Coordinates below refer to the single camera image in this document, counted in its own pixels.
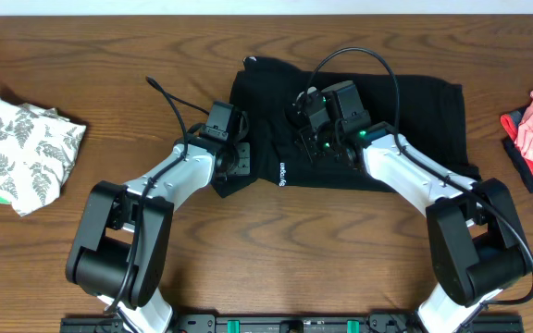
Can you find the red garment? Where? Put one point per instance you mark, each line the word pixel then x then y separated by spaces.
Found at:
pixel 510 122

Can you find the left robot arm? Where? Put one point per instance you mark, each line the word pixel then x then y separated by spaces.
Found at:
pixel 119 251

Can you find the black t-shirt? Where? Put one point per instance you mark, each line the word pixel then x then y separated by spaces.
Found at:
pixel 431 113

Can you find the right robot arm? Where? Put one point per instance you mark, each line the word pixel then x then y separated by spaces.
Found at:
pixel 477 244

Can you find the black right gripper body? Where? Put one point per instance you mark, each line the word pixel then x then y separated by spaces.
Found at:
pixel 318 144

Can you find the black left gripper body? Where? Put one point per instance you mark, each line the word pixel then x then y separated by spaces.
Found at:
pixel 239 159

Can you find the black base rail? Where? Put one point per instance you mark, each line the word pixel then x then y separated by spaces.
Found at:
pixel 373 323

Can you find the white fern-print fabric bag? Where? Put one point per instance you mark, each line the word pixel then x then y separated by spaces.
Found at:
pixel 38 151

